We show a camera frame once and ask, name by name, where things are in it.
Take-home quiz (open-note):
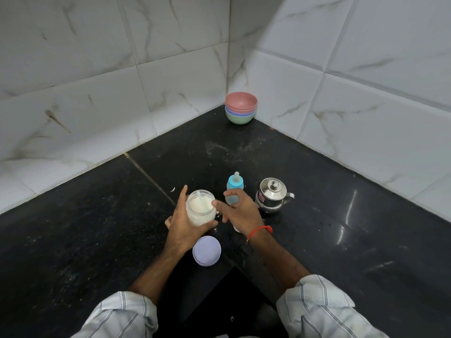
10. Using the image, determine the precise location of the person's left hand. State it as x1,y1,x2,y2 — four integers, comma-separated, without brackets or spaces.
164,184,219,257

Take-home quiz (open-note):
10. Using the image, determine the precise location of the person's right hand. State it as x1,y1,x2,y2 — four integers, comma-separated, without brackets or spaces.
211,188,265,240

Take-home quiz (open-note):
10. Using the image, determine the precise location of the clear baby bottle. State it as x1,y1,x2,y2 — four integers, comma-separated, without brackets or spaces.
225,171,244,205

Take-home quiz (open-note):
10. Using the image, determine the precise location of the jar of white powder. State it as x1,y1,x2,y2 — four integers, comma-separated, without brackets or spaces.
186,189,218,227

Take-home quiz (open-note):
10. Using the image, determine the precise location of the lilac jar lid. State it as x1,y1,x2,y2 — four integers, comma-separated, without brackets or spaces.
192,235,222,267

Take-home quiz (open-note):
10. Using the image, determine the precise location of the small steel kettle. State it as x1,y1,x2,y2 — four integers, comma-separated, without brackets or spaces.
255,177,295,214

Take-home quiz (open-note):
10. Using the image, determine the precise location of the person's right forearm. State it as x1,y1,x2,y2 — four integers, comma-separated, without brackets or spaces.
248,230,311,305

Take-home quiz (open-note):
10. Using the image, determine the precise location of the green bowl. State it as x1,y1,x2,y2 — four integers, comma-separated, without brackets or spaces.
226,112,256,125

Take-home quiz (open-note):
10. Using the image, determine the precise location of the pink bowl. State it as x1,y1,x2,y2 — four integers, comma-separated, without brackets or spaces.
225,92,258,111

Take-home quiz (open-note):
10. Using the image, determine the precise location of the red thread bracelet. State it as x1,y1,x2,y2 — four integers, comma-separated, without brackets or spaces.
246,225,274,243

